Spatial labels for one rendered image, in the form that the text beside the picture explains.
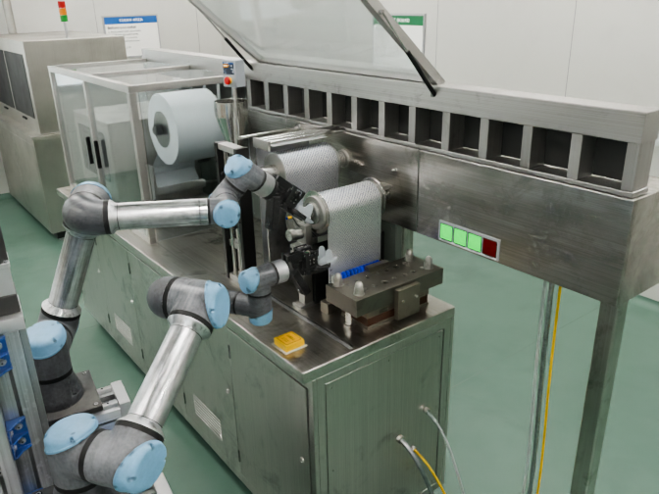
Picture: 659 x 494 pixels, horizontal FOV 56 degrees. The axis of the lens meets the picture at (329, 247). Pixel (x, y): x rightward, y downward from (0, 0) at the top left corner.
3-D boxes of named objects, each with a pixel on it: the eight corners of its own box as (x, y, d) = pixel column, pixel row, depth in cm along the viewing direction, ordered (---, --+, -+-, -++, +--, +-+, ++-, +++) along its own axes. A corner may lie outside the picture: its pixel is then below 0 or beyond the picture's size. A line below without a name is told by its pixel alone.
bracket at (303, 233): (291, 305, 222) (287, 224, 211) (306, 300, 226) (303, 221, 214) (299, 310, 219) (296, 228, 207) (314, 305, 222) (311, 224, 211)
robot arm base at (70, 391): (32, 419, 178) (25, 390, 174) (27, 392, 190) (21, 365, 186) (87, 402, 185) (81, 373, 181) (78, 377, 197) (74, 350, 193)
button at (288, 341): (274, 344, 198) (273, 337, 197) (291, 336, 202) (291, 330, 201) (285, 353, 192) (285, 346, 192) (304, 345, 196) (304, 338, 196)
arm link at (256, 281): (237, 292, 196) (235, 267, 193) (267, 282, 202) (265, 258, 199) (250, 300, 190) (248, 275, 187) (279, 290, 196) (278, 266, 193)
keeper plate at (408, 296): (393, 319, 209) (394, 289, 205) (415, 310, 215) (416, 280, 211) (399, 321, 208) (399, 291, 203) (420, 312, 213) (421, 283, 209)
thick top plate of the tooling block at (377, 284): (326, 300, 210) (326, 284, 207) (411, 269, 232) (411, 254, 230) (356, 318, 198) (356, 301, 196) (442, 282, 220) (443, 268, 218)
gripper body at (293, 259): (321, 249, 202) (290, 259, 195) (321, 272, 205) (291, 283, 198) (307, 242, 207) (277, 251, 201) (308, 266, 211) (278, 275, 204)
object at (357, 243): (329, 278, 213) (327, 228, 206) (380, 261, 227) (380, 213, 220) (329, 279, 213) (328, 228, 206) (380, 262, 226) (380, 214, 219)
